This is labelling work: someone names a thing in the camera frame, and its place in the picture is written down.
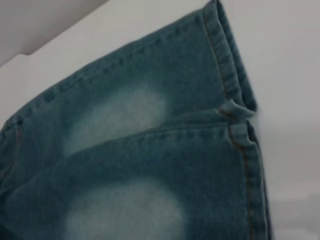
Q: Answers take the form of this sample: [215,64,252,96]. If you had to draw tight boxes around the blue denim shorts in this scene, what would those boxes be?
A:
[0,0,276,240]

